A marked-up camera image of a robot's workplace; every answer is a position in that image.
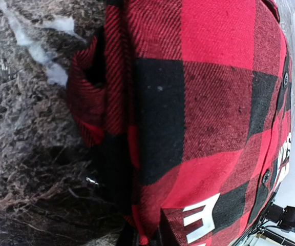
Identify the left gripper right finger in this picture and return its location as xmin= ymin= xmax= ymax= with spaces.
xmin=153 ymin=209 xmax=181 ymax=246

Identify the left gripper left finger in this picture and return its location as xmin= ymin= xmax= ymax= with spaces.
xmin=116 ymin=222 xmax=139 ymax=246

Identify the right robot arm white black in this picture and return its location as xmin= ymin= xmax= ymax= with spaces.
xmin=253 ymin=202 xmax=295 ymax=233

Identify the red black plaid shirt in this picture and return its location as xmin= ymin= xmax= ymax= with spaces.
xmin=67 ymin=1 xmax=292 ymax=245

